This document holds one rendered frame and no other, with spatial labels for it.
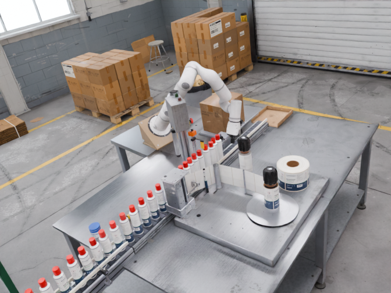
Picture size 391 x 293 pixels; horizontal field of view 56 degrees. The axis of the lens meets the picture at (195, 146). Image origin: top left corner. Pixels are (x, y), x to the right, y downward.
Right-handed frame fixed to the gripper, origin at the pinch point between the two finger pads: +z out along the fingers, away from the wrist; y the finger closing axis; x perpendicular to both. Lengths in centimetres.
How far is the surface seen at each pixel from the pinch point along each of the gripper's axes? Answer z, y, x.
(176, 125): -19, -4, -64
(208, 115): -13.2, -35.5, 14.8
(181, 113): -27, -1, -63
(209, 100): -25.2, -37.5, 17.7
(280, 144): 1.8, 27.6, 28.0
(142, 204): 23, 1, -97
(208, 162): 10.7, 1.1, -33.0
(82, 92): 10, -366, 125
